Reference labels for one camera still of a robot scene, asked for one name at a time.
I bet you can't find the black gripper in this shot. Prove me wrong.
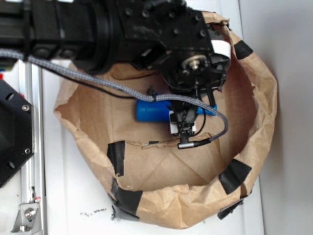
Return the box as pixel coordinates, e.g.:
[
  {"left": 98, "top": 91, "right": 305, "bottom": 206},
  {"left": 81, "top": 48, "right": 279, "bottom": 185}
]
[{"left": 123, "top": 0, "right": 231, "bottom": 107}]

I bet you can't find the blue plastic bottle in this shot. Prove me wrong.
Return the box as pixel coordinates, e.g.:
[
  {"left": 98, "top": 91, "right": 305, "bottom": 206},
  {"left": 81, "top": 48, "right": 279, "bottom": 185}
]
[{"left": 136, "top": 99, "right": 213, "bottom": 123}]

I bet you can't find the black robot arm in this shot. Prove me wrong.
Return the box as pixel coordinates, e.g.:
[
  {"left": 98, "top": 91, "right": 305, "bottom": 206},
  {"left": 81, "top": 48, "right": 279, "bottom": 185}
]
[{"left": 0, "top": 0, "right": 231, "bottom": 105}]

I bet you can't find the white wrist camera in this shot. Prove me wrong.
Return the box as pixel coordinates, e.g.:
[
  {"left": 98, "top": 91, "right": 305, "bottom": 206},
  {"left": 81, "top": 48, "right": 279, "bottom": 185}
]
[{"left": 169, "top": 109, "right": 198, "bottom": 137}]

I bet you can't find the grey braided cable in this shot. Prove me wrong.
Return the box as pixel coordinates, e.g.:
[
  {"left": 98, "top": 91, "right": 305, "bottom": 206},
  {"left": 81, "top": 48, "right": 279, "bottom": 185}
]
[{"left": 0, "top": 48, "right": 229, "bottom": 149}]

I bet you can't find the aluminium frame rail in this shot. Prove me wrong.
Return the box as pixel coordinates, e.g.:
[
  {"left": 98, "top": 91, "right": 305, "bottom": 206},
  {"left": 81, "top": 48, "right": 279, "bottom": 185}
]
[{"left": 18, "top": 61, "right": 48, "bottom": 235}]

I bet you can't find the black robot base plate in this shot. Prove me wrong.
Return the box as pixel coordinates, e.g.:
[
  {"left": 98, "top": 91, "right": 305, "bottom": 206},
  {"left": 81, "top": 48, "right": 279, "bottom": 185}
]
[{"left": 0, "top": 80, "right": 34, "bottom": 188}]

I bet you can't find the metal corner bracket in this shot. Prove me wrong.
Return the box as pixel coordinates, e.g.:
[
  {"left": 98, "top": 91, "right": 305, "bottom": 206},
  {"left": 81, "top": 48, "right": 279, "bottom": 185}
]
[{"left": 10, "top": 203, "right": 43, "bottom": 235}]

